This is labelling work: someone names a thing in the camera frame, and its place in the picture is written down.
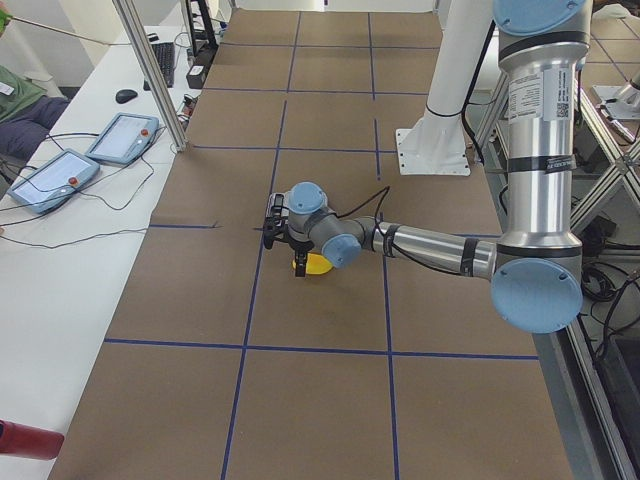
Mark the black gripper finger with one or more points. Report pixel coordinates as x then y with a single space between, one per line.
300 259

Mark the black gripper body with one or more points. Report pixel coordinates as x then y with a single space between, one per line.
299 246

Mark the yellow mango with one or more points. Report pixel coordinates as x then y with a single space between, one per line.
317 264

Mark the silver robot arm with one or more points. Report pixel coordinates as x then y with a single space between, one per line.
534 267

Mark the far blue teach pendant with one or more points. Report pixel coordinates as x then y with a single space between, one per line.
124 139

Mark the blue teach pendant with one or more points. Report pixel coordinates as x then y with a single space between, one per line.
51 185
124 139

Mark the black computer mouse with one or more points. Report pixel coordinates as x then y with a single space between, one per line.
124 96

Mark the black keyboard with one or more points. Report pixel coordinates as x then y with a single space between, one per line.
165 56

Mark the near blue teach pendant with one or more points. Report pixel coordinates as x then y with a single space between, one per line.
51 185

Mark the seated person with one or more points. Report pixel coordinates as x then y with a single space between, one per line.
27 115

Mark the red cylinder bottle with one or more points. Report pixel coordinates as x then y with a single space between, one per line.
29 442

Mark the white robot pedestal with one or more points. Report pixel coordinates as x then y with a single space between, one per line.
435 145

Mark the aluminium frame post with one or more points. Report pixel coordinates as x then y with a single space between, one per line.
151 70

